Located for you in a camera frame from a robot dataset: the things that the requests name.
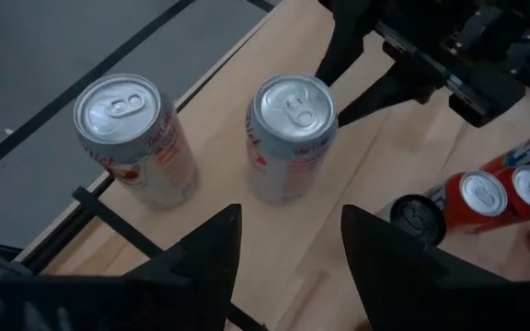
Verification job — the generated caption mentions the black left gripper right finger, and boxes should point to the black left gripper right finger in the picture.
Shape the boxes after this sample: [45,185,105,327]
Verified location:
[340,204,505,331]

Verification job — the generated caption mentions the silver Diet Coke can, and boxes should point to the silver Diet Coke can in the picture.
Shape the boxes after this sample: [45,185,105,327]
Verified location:
[245,73,340,205]
[72,73,201,211]

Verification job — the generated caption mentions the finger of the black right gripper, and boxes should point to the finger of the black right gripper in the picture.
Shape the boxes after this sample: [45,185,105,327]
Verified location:
[337,57,436,126]
[315,0,376,87]

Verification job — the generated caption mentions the tall silver can black lid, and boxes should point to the tall silver can black lid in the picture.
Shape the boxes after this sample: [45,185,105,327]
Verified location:
[374,193,448,247]

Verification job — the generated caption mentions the wooden shelf black metal legs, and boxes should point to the wooden shelf black metal legs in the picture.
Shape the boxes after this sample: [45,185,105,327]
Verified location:
[14,0,459,331]

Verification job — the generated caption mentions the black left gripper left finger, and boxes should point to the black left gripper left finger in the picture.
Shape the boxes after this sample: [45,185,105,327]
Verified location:
[124,204,243,331]

